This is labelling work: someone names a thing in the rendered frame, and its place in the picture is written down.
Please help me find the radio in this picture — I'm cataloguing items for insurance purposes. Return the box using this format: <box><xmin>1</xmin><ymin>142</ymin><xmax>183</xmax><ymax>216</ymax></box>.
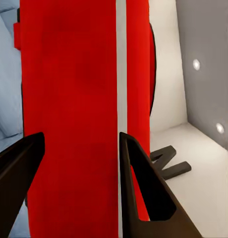
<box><xmin>13</xmin><ymin>0</ymin><xmax>157</xmax><ymax>238</ymax></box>

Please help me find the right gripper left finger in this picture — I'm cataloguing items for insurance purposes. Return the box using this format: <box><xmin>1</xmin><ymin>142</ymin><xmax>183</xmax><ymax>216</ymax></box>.
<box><xmin>0</xmin><ymin>132</ymin><xmax>45</xmax><ymax>238</ymax></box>

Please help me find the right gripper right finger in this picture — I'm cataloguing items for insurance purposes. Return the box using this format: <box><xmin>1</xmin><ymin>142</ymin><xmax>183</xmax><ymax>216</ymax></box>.
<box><xmin>119</xmin><ymin>132</ymin><xmax>203</xmax><ymax>238</ymax></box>

